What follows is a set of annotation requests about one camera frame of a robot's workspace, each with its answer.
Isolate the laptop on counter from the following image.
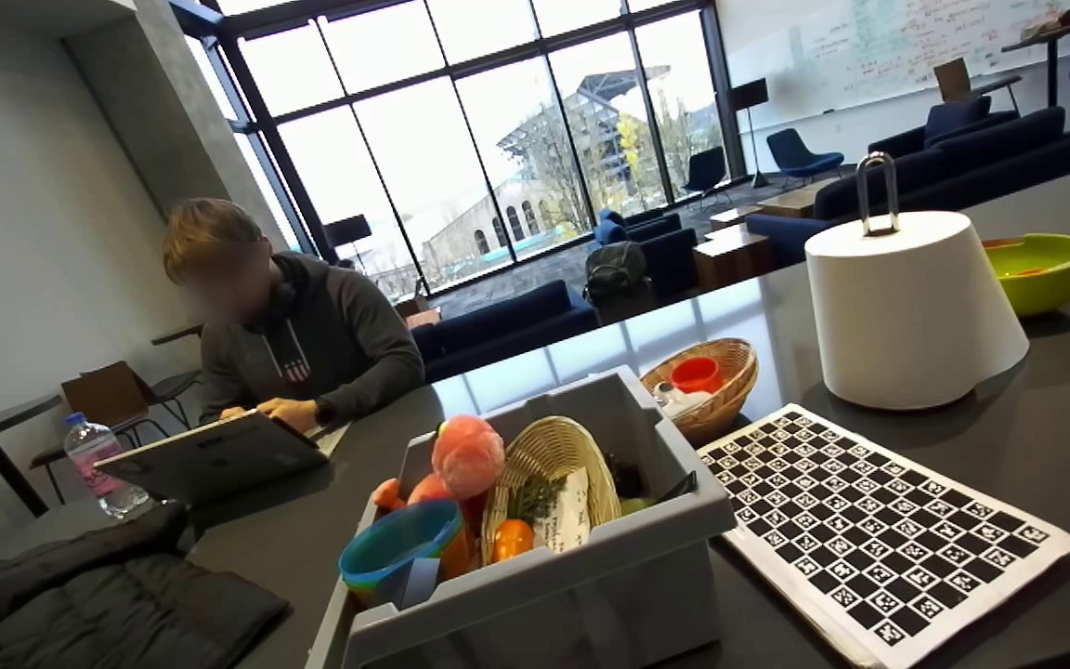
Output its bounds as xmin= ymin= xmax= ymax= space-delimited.
xmin=102 ymin=413 xmax=327 ymax=506

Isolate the green plastic bowl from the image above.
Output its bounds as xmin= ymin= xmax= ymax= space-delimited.
xmin=986 ymin=232 xmax=1070 ymax=317

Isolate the white paper towel roll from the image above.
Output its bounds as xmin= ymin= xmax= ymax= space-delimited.
xmin=805 ymin=152 xmax=1028 ymax=413

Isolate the blue plastic cup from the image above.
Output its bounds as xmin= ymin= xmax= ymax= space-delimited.
xmin=338 ymin=500 xmax=462 ymax=605

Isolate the dark sofa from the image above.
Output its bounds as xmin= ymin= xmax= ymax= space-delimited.
xmin=743 ymin=109 xmax=1070 ymax=266

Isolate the grey plastic bin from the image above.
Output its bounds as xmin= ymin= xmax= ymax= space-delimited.
xmin=304 ymin=369 xmax=737 ymax=669

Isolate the black white checkerboard sheet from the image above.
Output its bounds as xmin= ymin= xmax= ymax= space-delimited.
xmin=697 ymin=405 xmax=1070 ymax=669

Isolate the clear water bottle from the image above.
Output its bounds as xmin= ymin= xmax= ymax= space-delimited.
xmin=63 ymin=413 xmax=147 ymax=521

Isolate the black jacket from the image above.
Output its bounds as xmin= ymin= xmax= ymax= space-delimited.
xmin=0 ymin=510 xmax=289 ymax=669

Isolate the seated person dark hoodie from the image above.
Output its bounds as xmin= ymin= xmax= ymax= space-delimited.
xmin=164 ymin=197 xmax=424 ymax=432

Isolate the pink plush toy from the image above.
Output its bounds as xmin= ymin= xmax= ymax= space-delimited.
xmin=432 ymin=416 xmax=504 ymax=498

